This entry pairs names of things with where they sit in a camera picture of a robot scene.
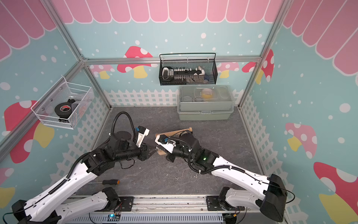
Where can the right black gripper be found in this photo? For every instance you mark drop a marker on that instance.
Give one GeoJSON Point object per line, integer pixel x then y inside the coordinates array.
{"type": "Point", "coordinates": [170, 157]}

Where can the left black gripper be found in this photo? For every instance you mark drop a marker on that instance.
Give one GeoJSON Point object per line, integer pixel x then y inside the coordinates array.
{"type": "Point", "coordinates": [144, 150]}

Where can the wooden jewelry display stand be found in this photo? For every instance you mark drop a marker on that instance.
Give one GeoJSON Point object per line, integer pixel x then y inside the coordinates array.
{"type": "Point", "coordinates": [172, 133]}

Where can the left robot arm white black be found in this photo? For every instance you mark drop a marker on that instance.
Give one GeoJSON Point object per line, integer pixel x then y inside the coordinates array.
{"type": "Point", "coordinates": [49, 207]}

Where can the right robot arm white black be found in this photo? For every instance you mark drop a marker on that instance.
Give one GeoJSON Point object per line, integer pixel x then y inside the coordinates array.
{"type": "Point", "coordinates": [266, 193]}

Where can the green plastic storage box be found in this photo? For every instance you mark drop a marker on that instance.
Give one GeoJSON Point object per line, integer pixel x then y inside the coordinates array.
{"type": "Point", "coordinates": [192, 107]}

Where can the yellow black screwdriver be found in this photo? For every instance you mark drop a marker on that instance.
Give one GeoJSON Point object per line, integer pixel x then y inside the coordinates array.
{"type": "Point", "coordinates": [107, 182]}

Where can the yellow item in box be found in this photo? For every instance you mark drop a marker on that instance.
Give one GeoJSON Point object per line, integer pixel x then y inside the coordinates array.
{"type": "Point", "coordinates": [206, 93]}

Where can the white black device in basket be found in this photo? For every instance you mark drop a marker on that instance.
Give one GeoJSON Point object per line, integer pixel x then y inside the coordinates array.
{"type": "Point", "coordinates": [172, 75]}

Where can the green circuit board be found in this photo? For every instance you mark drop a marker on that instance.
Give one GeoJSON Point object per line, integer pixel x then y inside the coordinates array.
{"type": "Point", "coordinates": [113, 217]}

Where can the black tape roll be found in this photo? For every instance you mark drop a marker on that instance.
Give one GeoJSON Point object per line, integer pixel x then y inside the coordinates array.
{"type": "Point", "coordinates": [64, 110]}

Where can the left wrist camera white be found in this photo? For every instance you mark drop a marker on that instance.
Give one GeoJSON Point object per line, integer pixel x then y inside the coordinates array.
{"type": "Point", "coordinates": [142, 132]}

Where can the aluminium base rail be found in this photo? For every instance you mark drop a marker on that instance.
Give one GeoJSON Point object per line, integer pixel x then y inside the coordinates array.
{"type": "Point", "coordinates": [173, 209]}

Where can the black wire mesh basket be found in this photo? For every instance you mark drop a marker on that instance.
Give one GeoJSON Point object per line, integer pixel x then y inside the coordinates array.
{"type": "Point", "coordinates": [205, 61]}

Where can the white wire basket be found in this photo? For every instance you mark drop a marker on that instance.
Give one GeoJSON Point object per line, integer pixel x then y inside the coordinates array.
{"type": "Point", "coordinates": [81, 97]}

